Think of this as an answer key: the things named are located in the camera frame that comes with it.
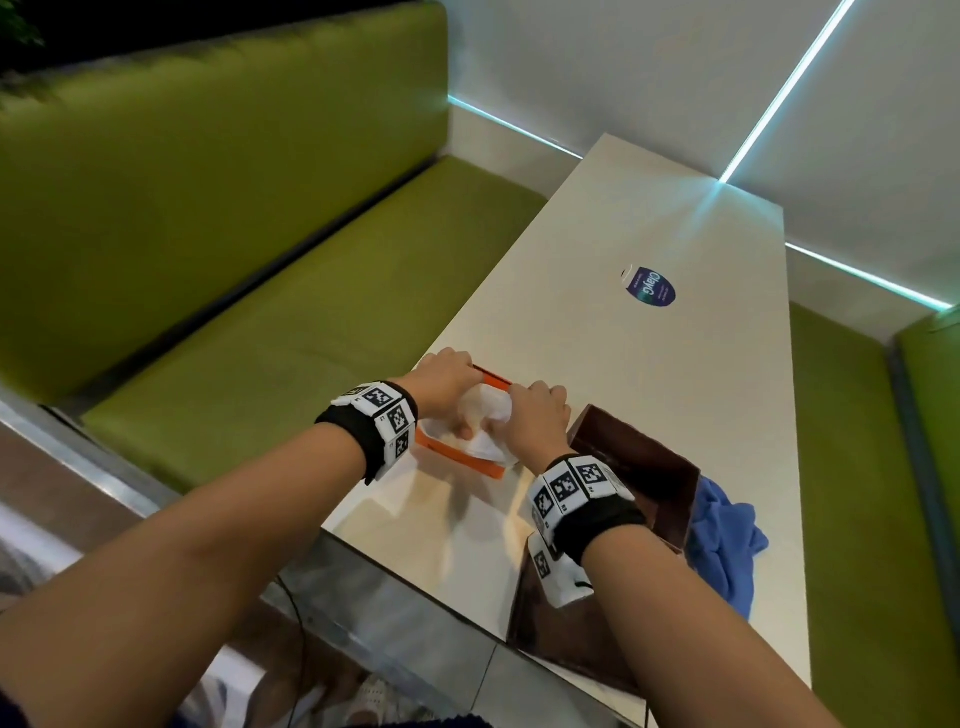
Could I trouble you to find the round purple sticker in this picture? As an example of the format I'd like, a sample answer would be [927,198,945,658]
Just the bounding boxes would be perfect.
[620,263,678,309]

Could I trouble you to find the person's dark blue clothing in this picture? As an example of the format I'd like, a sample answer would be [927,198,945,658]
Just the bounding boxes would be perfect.
[359,712,496,728]

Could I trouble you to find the black marker wristband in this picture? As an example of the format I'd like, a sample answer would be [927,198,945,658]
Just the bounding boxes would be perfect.
[527,453,648,568]
[314,380,420,487]

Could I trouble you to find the blue cleaning cloth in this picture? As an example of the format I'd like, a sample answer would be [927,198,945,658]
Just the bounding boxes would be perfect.
[683,476,771,624]

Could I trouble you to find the green leafy plants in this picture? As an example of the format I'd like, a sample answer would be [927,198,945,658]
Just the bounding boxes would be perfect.
[0,0,43,50]

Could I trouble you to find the upright white light strip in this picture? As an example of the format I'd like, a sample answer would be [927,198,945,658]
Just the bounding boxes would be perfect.
[719,0,858,185]

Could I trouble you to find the green upholstered bench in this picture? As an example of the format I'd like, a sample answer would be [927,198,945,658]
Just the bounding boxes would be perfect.
[788,299,960,728]
[0,0,549,493]

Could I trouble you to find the thin black cable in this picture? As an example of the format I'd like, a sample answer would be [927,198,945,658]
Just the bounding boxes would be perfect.
[273,573,313,676]

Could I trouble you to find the brown tissue box bottom lid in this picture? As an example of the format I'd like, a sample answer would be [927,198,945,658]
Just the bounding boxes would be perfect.
[506,551,650,699]

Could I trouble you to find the person's left hand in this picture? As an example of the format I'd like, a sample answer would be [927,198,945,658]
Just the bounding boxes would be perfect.
[389,347,485,442]

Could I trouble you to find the brown woven tissue box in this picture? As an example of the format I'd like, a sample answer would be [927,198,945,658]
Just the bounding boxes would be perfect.
[566,404,703,556]

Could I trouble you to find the level white light strip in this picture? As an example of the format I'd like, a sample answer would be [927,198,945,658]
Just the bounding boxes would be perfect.
[447,95,585,161]
[785,242,954,313]

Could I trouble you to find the person's right forearm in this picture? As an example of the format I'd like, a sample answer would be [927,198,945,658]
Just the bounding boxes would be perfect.
[581,524,845,728]

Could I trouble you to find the person's left forearm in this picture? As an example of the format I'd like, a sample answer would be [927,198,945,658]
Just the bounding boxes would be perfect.
[0,423,369,728]

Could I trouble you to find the person's right hand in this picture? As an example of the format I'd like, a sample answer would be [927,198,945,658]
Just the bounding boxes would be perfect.
[483,380,575,475]

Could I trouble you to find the orange plastic tissue pack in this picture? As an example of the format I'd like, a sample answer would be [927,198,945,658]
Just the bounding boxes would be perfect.
[414,365,519,481]

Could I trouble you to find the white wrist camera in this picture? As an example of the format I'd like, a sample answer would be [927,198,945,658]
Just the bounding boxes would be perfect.
[527,530,595,610]

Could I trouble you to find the person's white shoe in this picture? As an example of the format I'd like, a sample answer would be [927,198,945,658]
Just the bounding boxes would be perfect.
[341,674,421,728]

